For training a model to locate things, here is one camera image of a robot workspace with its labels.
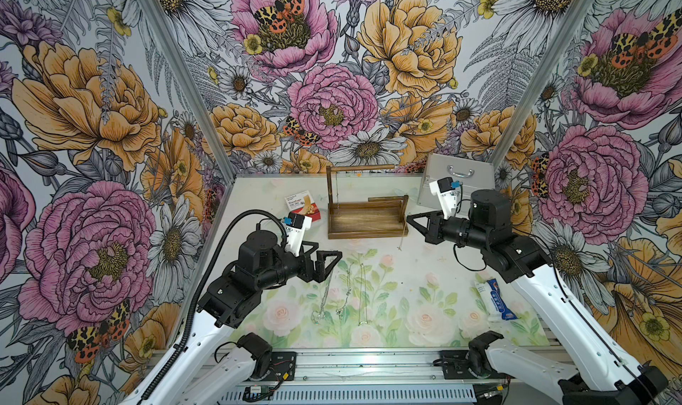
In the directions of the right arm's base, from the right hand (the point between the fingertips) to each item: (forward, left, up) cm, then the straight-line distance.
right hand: (407, 227), depth 67 cm
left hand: (-6, +20, -5) cm, 21 cm away
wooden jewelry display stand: (+27, +2, -31) cm, 41 cm away
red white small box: (+32, +33, -27) cm, 53 cm away
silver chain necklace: (-10, +18, -31) cm, 37 cm away
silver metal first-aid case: (+34, -33, -16) cm, 50 cm away
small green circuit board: (-30, +42, -33) cm, 61 cm away
